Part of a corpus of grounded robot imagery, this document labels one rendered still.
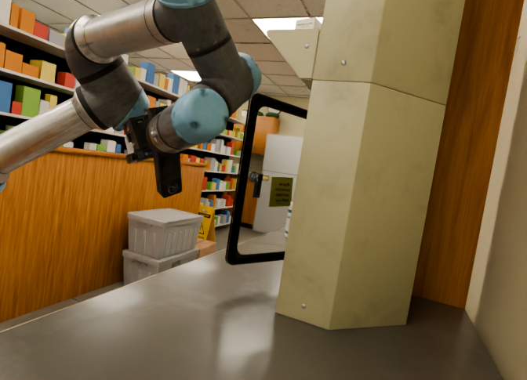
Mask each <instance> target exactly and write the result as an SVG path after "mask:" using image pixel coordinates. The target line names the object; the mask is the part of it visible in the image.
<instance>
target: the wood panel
mask: <svg viewBox="0 0 527 380"><path fill-rule="evenodd" d="M523 5H524V0H465V4H464V8H463V16H462V20H461V25H460V33H459V37H458V42H457V47H456V55H455V59H454V64H453V69H452V77H451V81H450V86H449V94H448V98H447V103H446V105H445V115H444V120H443V124H442V132H441V137H440V141H439V146H438V154H437V158H436V163H435V167H434V175H433V180H432V184H431V192H430V196H429V201H428V206H427V214H426V219H425V223H424V228H423V236H422V240H421V245H420V253H419V257H418V262H417V266H416V274H415V279H414V283H413V291H412V295H415V296H418V297H421V298H424V299H430V300H432V301H436V302H441V303H444V304H447V305H451V306H455V307H459V308H462V309H465V306H466V302H467V295H468V291H469V286H470V282H471V274H472V270H473V265H474V258H475V254H476V249H477V245H478V238H479V234H480V229H481V224H482V217H483V212H484V208H485V201H486V197H487V192H488V188H489V180H490V176H491V171H492V164H493V160H494V155H495V151H496V144H497V140H498V135H499V130H500V123H501V119H502V114H503V107H504V103H505V98H506V94H507V87H508V82H509V77H510V73H511V66H512V62H513V57H514V50H515V46H516V41H517V36H518V29H519V25H520V20H521V16H522V9H523Z"/></svg>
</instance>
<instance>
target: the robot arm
mask: <svg viewBox="0 0 527 380"><path fill-rule="evenodd" d="M181 42H182V44H183V46H184V48H185V50H186V52H187V54H188V56H189V57H190V59H191V62H192V63H193V65H194V68H195V70H196V71H197V73H198V75H199V77H200V79H201V81H200V82H198V83H197V84H196V85H195V86H194V87H193V88H192V89H190V90H189V91H188V92H186V93H185V94H183V95H182V96H181V97H180V98H179V99H178V100H177V101H176V102H175V103H173V104H171V105H170V106H168V105H167V106H162V107H152V108H149V106H150V101H149V99H148V98H147V95H146V94H145V92H144V88H143V87H141V86H140V83H139V82H138V81H137V79H136V78H135V76H134V75H133V73H132V71H131V70H130V69H129V67H128V65H127V64H126V62H125V61H124V60H123V58H122V56H121V55H124V54H128V53H131V52H139V51H143V50H146V49H153V48H158V47H162V46H165V45H172V44H176V43H181ZM64 51H65V56H66V61H67V65H68V66H69V68H70V70H71V73H72V74H73V75H74V76H75V78H76V79H77V81H78V82H79V84H80V86H79V87H77V88H75V91H74V95H73V97H72V98H71V99H69V100H67V101H65V102H63V103H61V104H59V105H57V106H55V107H53V108H51V109H49V110H47V111H45V112H43V113H41V114H39V115H37V116H35V117H33V118H31V119H29V120H27V121H25V122H23V123H21V124H19V125H18V126H16V127H14V128H11V129H10V130H8V131H6V132H3V133H2V134H0V193H1V192H2V191H3V190H4V188H5V185H6V181H7V180H8V179H9V174H10V172H12V171H13V170H15V169H17V168H19V167H21V166H23V165H25V164H27V163H29V162H31V161H33V160H35V159H36V158H38V157H41V156H42V155H44V154H47V153H48V152H50V151H52V150H55V149H56V148H58V147H60V146H62V145H64V144H65V143H68V142H70V141H72V140H73V139H76V138H78V137H79V136H82V135H83V134H85V133H87V132H89V131H91V130H93V129H95V128H97V129H99V130H103V131H105V130H107V129H109V128H111V127H112V128H113V129H114V130H115V131H117V132H120V131H121V130H124V132H125V144H126V147H127V151H128V154H127V155H126V156H125V159H126V161H127V164H132V163H137V162H140V161H145V160H148V159H152V158H154V170H155V177H156V184H157V191H158V192H159V193H160V194H161V195H162V196H163V197H164V198H166V197H170V196H173V195H175V194H178V193H180V192H182V179H181V166H180V151H182V150H186V149H187V148H190V147H193V146H196V145H198V144H200V143H207V142H209V141H210V140H212V139H214V138H216V137H217V136H218V135H219V134H221V133H222V132H223V131H224V129H225V128H226V127H227V122H228V119H229V117H230V116H231V115H232V114H233V113H234V112H235V111H236V110H237V109H238V108H239V107H240V106H241V105H242V104H243V103H246V102H247V101H248V100H249V99H250V98H251V97H252V95H253V94H254V93H255V92H256V90H257V89H258V88H259V87H260V83H261V79H262V76H261V71H260V68H259V66H258V64H257V63H255V62H254V61H253V58H252V57H251V56H249V55H247V54H245V53H243V52H238V50H237V49H236V46H235V44H234V41H233V39H232V37H231V35H230V32H229V30H228V29H227V25H226V23H225V21H224V18H223V16H222V13H221V11H220V8H219V6H218V5H217V2H216V0H142V1H139V2H136V3H133V4H131V5H128V6H125V7H123V8H120V9H117V10H115V11H113V12H110V13H107V14H104V15H102V16H99V15H96V14H89V15H85V16H82V17H80V18H78V19H77V20H76V21H74V22H73V24H72V25H71V26H70V27H69V29H68V31H67V34H66V38H65V42H64ZM146 112H147V114H146ZM145 114H146V115H145ZM127 128H129V130H127Z"/></svg>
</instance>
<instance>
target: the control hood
mask: <svg viewBox="0 0 527 380"><path fill-rule="evenodd" d="M320 34H321V31H320V29H276V30H268V31H267V36H268V37H269V39H270V40H271V41H272V43H273V44H274V46H275V47H276V48H277V50H278V51H279V52H280V53H281V54H282V56H283V57H284V58H285V60H286V61H287V63H288V64H289V66H290V67H291V68H292V69H293V70H294V71H295V73H296V74H297V76H298V77H299V78H300V80H301V81H302V82H303V83H304V84H305V85H306V86H307V87H308V88H309V89H310V90H311V86H312V81H313V77H314V68H315V63H316V58H317V52H318V43H319V38H320Z"/></svg>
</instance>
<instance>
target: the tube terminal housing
mask: <svg viewBox="0 0 527 380"><path fill-rule="evenodd" d="M464 4H465V0H325V8H324V14H323V19H322V28H321V34H320V38H319V43H318V52H317V58H316V63H315V68H314V77H313V81H312V86H311V95H310V100H309V106H308V111H307V120H306V125H305V130H304V135H303V144H302V150H301V155H300V163H299V169H298V174H297V179H296V188H295V193H294V198H293V207H292V213H291V218H290V223H289V232H288V237H287V242H286V247H285V257H284V262H283V267H282V276H281V281H280V286H279V291H278V301H277V305H276V310H275V312H276V313H280V314H282V315H285V316H287V317H291V318H294V319H297V320H301V321H303V322H306V323H309V324H313V325H315V326H318V327H320V328H324V329H327V330H336V329H348V328H371V327H383V326H395V325H406V321H407V317H408V312H409V304H410V300H411V295H412V291H413V283H414V279H415V274H416V266H417V262H418V257H419V253H420V245H421V240H422V236H423V228H424V223H425V219H426V214H427V206H428V201H429V196H430V192H431V184H432V180H433V175H434V167H435V163H436V158H437V154H438V146H439V141H440V137H441V132H442V124H443V120H444V115H445V105H446V103H447V98H448V94H449V86H450V81H451V77H452V69H453V64H454V59H455V55H456V47H457V42H458V37H459V33H460V25H461V20H462V16H463V8H464Z"/></svg>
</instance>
